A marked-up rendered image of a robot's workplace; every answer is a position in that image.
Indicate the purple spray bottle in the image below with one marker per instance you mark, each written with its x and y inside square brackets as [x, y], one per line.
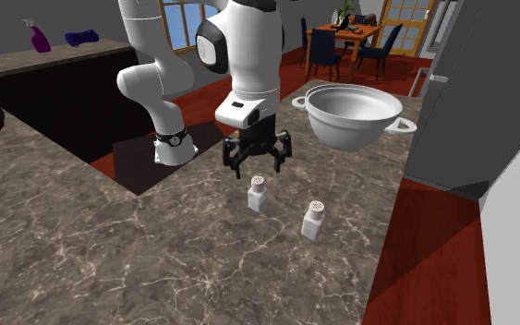
[40, 41]

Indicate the dark blue cloth bundle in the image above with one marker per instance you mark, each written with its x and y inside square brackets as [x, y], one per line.
[81, 37]

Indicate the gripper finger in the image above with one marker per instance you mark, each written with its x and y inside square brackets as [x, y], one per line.
[234, 157]
[284, 151]

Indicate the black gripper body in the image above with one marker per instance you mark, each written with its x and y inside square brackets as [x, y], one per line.
[258, 137]

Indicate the white salt shaker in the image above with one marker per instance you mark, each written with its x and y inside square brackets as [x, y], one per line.
[257, 198]
[312, 225]

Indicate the wooden door with glass panes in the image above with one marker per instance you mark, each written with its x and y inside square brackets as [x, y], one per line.
[406, 25]

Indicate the dark blue dining chair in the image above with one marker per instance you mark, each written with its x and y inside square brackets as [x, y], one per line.
[304, 38]
[323, 49]
[383, 49]

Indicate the orange wooden dining table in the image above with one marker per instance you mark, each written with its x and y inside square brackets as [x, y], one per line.
[367, 32]

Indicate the wooden framed window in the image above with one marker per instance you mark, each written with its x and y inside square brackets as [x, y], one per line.
[180, 25]

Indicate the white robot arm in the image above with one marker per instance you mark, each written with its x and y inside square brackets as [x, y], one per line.
[250, 54]

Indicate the grey refrigerator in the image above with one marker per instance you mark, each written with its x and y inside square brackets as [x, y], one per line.
[489, 90]

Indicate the dark robot stand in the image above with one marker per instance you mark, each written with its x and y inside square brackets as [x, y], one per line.
[138, 169]

